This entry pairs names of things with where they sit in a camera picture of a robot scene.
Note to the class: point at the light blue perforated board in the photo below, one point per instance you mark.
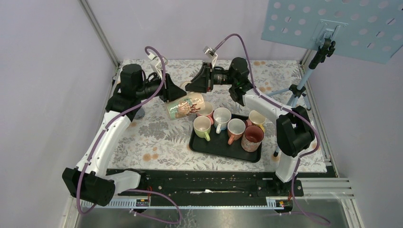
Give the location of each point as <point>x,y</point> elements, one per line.
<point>369,30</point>

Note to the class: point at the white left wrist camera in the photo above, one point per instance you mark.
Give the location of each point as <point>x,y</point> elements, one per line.
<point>156,64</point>

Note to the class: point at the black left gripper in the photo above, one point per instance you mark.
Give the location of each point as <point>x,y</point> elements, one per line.
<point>169,91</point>

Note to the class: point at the beige teal ceramic mug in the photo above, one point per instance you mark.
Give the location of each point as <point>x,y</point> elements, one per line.
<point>191,103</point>

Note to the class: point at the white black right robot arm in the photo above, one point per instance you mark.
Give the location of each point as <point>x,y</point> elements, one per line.
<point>294,131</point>

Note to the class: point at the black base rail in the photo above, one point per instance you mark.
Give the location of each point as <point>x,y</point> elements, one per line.
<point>222,188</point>

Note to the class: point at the grey ceramic mug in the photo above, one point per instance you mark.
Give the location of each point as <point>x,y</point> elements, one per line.
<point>140,114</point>

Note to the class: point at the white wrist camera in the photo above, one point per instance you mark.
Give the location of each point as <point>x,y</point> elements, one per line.
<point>211,54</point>
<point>156,64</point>

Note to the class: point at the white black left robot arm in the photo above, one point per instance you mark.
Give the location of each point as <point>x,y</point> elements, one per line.
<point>89,180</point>

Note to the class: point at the salmon pink ceramic mug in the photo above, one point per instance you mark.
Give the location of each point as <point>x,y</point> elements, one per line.
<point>207,112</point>

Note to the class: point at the black plastic tray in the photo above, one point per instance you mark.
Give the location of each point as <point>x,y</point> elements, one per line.
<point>218,146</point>

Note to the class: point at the green ceramic mug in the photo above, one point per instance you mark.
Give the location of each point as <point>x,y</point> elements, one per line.
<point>202,127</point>

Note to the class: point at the light blue tripod stand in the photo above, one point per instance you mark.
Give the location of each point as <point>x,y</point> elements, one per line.
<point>326,49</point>

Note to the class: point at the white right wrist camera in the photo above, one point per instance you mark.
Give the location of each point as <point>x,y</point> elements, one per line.
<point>211,54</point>

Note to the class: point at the yellow ceramic mug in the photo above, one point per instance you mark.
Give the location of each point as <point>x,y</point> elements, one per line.
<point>257,119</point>

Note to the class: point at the brown ceramic mug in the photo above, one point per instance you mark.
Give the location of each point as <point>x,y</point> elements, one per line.
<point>235,130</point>

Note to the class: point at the floral patterned tablecloth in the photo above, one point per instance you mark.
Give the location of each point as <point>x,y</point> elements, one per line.
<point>156,142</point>

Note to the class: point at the blue white ceramic mug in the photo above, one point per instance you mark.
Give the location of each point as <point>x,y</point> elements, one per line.
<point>221,118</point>

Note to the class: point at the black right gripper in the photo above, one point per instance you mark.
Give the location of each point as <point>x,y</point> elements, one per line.
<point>203,81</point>

